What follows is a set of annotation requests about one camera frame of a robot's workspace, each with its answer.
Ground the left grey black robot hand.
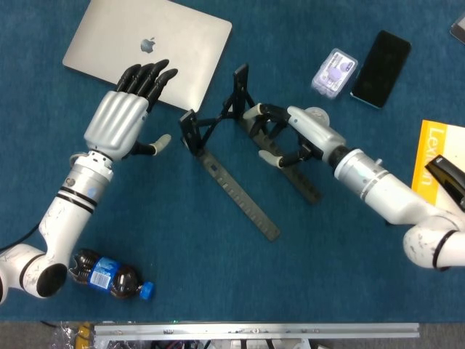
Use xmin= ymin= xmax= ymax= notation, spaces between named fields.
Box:
xmin=83 ymin=58 xmax=179 ymax=161

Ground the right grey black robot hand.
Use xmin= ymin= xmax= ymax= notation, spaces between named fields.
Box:
xmin=242 ymin=103 xmax=347 ymax=169

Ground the black folding laptop stand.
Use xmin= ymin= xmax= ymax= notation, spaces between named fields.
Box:
xmin=178 ymin=63 xmax=323 ymax=243

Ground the silver Apple laptop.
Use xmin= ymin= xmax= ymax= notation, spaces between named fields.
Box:
xmin=62 ymin=0 xmax=233 ymax=114

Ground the clear round jar of clips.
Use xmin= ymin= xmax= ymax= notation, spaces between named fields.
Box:
xmin=304 ymin=106 xmax=331 ymax=128

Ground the clear box with purple print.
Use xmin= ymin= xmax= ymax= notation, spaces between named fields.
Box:
xmin=310 ymin=47 xmax=360 ymax=102

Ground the black smartphone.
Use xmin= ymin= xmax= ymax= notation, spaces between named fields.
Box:
xmin=349 ymin=30 xmax=413 ymax=109

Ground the yellow white Lexicon book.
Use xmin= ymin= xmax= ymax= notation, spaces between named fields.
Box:
xmin=410 ymin=119 xmax=465 ymax=206

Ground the black stapler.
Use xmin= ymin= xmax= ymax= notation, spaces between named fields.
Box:
xmin=424 ymin=154 xmax=465 ymax=212

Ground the cola bottle with blue label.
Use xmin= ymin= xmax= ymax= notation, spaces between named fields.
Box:
xmin=68 ymin=248 xmax=156 ymax=302

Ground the blue felt table cover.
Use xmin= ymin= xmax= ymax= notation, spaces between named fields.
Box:
xmin=0 ymin=0 xmax=465 ymax=324

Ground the yellow plastic part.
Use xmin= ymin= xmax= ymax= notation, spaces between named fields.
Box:
xmin=76 ymin=323 xmax=92 ymax=349

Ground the clear plastic bag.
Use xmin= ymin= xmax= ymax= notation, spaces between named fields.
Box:
xmin=50 ymin=323 xmax=79 ymax=349

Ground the aluminium profile rail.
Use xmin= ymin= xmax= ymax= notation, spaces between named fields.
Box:
xmin=93 ymin=322 xmax=421 ymax=342

